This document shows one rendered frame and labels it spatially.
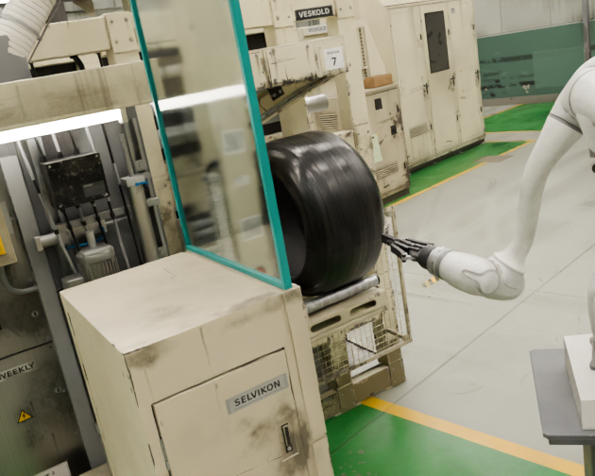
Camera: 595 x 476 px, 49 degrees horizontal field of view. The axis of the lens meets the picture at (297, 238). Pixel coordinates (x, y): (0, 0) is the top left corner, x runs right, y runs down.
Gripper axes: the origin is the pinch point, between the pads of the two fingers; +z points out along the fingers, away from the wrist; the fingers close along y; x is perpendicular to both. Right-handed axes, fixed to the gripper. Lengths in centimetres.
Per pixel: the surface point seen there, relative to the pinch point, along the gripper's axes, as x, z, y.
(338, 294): 24.7, 20.6, 7.4
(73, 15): -43, 1033, -190
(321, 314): 29.1, 19.3, 16.2
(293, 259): 23, 54, 5
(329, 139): -27.6, 32.4, -1.8
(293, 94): -36, 76, -16
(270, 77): -46, 65, 0
